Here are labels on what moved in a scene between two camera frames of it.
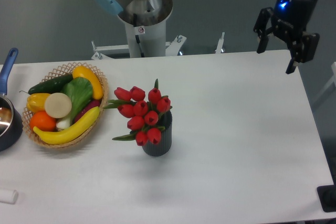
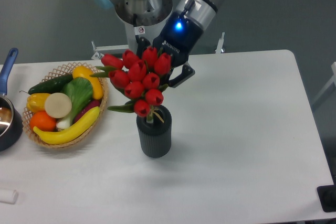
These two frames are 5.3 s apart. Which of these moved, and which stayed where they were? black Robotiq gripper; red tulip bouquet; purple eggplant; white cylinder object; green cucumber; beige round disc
Moved: black Robotiq gripper; red tulip bouquet
Stayed: white cylinder object; green cucumber; beige round disc; purple eggplant
